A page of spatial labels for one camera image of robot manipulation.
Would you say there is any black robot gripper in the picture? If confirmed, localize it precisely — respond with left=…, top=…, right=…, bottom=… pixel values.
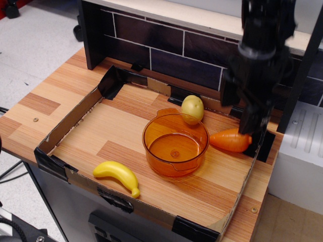
left=220, top=42, right=293, bottom=134

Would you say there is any orange toy carrot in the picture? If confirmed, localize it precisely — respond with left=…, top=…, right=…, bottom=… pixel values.
left=210, top=128, right=252, bottom=153

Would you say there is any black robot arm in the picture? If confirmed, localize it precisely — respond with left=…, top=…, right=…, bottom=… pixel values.
left=220, top=1, right=296, bottom=134

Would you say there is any cardboard fence with black tape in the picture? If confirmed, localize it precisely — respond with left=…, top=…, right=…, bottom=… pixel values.
left=34, top=66, right=282, bottom=241

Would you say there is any orange transparent plastic pot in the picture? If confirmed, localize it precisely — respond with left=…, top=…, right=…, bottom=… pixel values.
left=142, top=108, right=209, bottom=177

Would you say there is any yellow toy potato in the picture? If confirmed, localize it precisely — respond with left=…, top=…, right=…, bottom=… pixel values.
left=181, top=95, right=204, bottom=125

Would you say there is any dark brick backsplash panel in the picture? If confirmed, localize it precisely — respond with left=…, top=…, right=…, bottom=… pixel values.
left=77, top=0, right=323, bottom=134

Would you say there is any white toy sink drainboard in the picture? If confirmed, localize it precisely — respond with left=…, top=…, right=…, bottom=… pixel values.
left=268, top=102, right=322, bottom=214

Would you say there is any yellow toy banana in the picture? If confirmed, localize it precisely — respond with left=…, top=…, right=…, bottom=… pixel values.
left=92, top=161, right=140, bottom=198

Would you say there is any black chair caster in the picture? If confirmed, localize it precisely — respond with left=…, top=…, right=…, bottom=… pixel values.
left=73, top=15, right=83, bottom=42

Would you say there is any black stand base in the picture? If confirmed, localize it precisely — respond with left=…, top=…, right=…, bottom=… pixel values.
left=1, top=0, right=20, bottom=19

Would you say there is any black equipment bottom left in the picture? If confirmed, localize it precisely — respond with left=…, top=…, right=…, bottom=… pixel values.
left=1, top=203, right=51, bottom=241

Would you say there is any black cable on floor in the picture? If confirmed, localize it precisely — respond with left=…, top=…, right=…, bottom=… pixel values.
left=0, top=106, right=25, bottom=184

